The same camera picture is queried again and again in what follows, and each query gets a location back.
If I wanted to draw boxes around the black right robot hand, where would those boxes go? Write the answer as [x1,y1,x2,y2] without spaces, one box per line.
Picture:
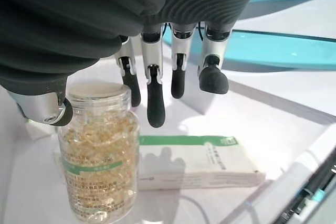
[0,0,268,129]

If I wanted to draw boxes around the clear bottle yellow capsules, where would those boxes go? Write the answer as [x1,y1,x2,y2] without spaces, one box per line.
[57,82,140,221]

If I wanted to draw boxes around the white green medicine box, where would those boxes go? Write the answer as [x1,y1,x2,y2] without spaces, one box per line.
[138,134,266,190]

